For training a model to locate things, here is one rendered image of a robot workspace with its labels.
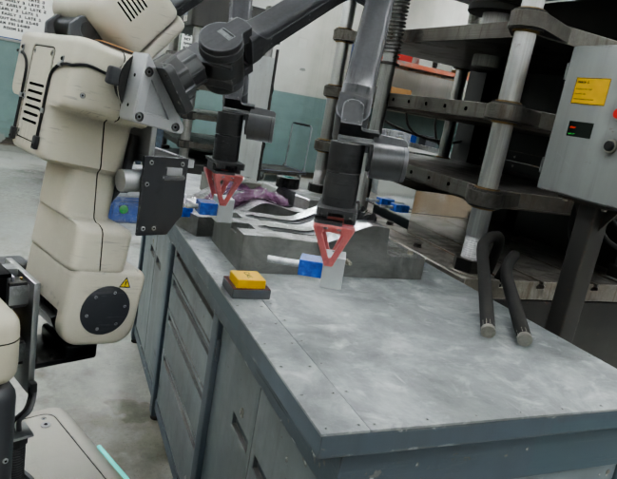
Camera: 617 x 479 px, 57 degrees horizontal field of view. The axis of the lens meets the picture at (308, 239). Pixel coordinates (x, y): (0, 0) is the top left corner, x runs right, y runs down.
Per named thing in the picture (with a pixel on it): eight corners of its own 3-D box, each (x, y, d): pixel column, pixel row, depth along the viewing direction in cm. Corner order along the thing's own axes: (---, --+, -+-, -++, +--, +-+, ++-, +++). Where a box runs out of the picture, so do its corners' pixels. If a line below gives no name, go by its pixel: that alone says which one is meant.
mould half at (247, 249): (238, 272, 130) (246, 215, 127) (211, 240, 153) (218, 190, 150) (420, 279, 150) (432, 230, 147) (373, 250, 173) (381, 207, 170)
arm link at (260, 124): (228, 105, 134) (228, 78, 127) (277, 113, 135) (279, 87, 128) (220, 144, 129) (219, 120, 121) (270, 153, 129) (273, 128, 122)
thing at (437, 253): (460, 297, 167) (466, 274, 166) (298, 201, 282) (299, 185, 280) (650, 302, 202) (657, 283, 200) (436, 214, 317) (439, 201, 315)
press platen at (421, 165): (476, 252, 163) (491, 191, 159) (305, 172, 277) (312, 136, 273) (666, 264, 198) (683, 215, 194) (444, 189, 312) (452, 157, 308)
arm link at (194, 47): (180, 77, 105) (176, 53, 100) (221, 50, 109) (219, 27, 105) (215, 103, 102) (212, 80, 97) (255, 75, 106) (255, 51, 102)
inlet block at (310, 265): (263, 277, 96) (267, 246, 95) (267, 269, 101) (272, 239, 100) (340, 290, 96) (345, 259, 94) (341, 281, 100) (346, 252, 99)
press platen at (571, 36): (520, 77, 152) (539, 2, 148) (323, 69, 266) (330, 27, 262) (711, 123, 186) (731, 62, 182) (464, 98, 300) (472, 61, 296)
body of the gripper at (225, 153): (231, 165, 134) (235, 133, 132) (244, 173, 125) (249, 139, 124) (203, 162, 131) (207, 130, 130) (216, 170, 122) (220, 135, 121)
